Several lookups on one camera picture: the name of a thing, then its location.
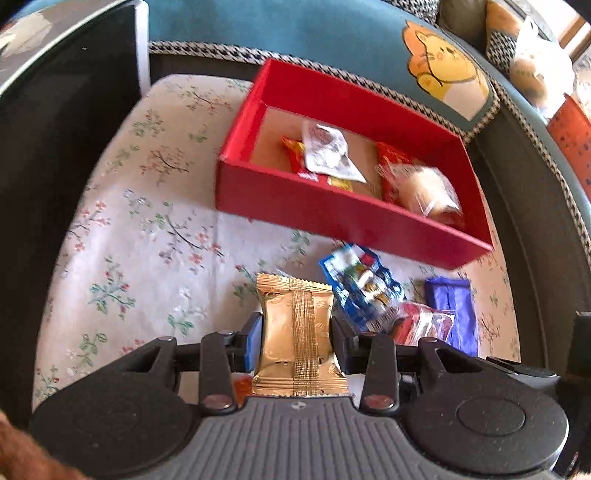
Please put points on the red crown print snack packet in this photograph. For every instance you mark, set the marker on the red crown print snack packet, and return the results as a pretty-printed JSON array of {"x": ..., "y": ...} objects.
[{"x": 390, "y": 159}]

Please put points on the grey cushion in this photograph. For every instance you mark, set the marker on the grey cushion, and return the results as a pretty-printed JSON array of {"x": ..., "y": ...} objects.
[{"x": 461, "y": 18}]

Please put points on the small blue snack packet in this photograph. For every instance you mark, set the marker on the small blue snack packet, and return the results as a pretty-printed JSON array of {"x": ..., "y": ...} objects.
[{"x": 355, "y": 281}]

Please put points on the blue houndstooth-edged sofa cover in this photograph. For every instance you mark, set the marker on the blue houndstooth-edged sofa cover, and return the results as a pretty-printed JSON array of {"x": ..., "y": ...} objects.
[{"x": 531, "y": 110}]

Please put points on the round pastry clear packet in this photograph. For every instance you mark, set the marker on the round pastry clear packet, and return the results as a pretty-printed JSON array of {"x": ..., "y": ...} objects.
[{"x": 425, "y": 189}]

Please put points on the gold snack packet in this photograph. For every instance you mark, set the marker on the gold snack packet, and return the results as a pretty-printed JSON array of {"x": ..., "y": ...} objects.
[{"x": 300, "y": 332}]

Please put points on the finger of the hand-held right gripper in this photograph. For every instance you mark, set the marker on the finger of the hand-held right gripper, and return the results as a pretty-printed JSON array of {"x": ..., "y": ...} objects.
[{"x": 531, "y": 371}]

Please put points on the long white snack packet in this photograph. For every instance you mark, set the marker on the long white snack packet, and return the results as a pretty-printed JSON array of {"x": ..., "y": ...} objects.
[{"x": 328, "y": 147}]

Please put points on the small orange houndstooth pillow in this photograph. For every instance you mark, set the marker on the small orange houndstooth pillow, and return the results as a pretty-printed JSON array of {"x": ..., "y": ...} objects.
[{"x": 501, "y": 27}]

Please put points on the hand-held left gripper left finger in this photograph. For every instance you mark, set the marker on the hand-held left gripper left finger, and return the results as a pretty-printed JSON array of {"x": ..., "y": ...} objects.
[{"x": 254, "y": 337}]

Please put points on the white plastic bag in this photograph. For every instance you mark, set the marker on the white plastic bag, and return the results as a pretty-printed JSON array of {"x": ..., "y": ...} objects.
[{"x": 540, "y": 60}]

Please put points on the orange plastic basket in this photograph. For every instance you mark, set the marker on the orange plastic basket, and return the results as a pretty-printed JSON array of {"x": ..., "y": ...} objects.
[{"x": 572, "y": 134}]

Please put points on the person's left forearm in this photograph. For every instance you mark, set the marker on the person's left forearm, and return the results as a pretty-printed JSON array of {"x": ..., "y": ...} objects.
[{"x": 23, "y": 457}]

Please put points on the yellow red snack packet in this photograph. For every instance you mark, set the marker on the yellow red snack packet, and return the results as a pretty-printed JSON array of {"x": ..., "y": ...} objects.
[{"x": 295, "y": 154}]

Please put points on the purple snack packet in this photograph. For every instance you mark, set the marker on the purple snack packet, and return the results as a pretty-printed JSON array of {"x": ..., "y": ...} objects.
[{"x": 455, "y": 314}]

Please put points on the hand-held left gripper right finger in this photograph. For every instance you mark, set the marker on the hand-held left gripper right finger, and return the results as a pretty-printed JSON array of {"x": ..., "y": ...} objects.
[{"x": 339, "y": 346}]

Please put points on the red clear cracker packet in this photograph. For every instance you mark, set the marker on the red clear cracker packet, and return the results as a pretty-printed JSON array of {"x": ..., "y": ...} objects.
[{"x": 420, "y": 323}]

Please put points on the red cardboard box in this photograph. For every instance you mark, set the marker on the red cardboard box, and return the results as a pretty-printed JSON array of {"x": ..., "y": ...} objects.
[{"x": 323, "y": 217}]

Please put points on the blue lion sofa cover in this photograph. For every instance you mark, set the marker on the blue lion sofa cover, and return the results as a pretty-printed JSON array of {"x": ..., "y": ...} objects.
[{"x": 323, "y": 32}]

